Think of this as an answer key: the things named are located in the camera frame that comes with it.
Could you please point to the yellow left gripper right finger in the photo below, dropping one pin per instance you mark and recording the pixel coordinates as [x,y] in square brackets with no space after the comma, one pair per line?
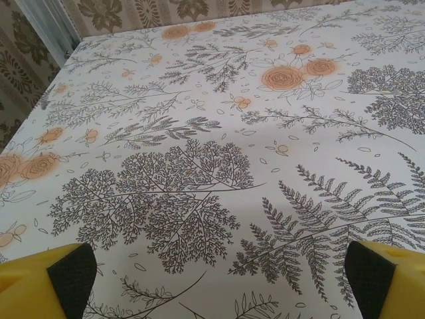
[395,285]

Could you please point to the floral tablecloth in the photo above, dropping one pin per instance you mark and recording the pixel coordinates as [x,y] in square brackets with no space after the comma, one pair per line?
[212,149]

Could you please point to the aluminium corner post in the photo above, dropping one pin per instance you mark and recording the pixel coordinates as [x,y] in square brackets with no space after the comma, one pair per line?
[56,30]

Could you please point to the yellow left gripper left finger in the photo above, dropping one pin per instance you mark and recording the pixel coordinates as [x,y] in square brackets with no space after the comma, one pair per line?
[30,285]

